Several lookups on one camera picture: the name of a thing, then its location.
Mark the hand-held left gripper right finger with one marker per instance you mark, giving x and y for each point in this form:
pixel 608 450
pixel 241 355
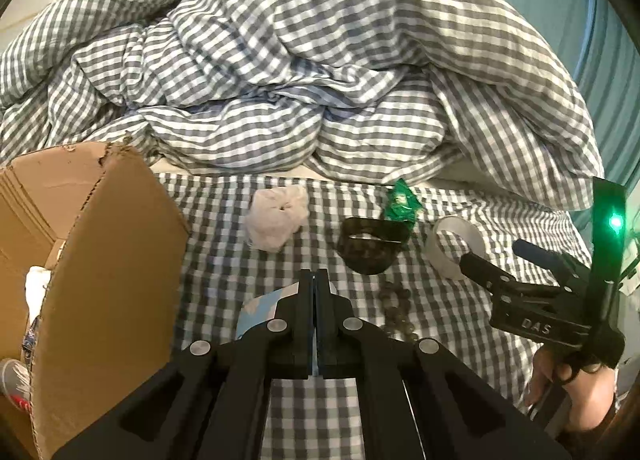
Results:
pixel 322 305

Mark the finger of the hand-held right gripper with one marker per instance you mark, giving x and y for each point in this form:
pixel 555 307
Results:
pixel 480 267
pixel 537 254

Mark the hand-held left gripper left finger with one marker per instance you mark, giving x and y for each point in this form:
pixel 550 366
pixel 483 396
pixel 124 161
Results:
pixel 306 305

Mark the clear tape roll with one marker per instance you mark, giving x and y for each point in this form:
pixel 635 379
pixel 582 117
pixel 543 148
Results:
pixel 447 260

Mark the blue white card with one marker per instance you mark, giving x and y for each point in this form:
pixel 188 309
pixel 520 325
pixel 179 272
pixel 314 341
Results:
pixel 260 310

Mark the brown cardboard box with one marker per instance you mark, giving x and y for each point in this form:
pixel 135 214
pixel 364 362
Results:
pixel 115 265

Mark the white items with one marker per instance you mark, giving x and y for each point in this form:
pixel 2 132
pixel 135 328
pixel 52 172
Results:
pixel 37 285

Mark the clear red label bottle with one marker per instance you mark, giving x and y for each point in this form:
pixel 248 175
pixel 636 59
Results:
pixel 15 382

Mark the person's right hand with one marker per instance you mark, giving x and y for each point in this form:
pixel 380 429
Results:
pixel 590 400

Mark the grey checked bedsheet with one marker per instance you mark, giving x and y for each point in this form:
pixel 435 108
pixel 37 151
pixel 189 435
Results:
pixel 450 320

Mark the dark plastic tray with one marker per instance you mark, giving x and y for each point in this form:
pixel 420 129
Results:
pixel 370 255

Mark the green snack packet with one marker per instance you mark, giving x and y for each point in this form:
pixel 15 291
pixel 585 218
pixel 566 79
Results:
pixel 400 205

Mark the grey checked duvet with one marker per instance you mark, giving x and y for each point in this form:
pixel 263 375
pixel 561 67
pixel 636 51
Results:
pixel 300 65

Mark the teal curtain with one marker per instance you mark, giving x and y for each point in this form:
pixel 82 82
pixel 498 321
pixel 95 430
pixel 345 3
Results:
pixel 575 15

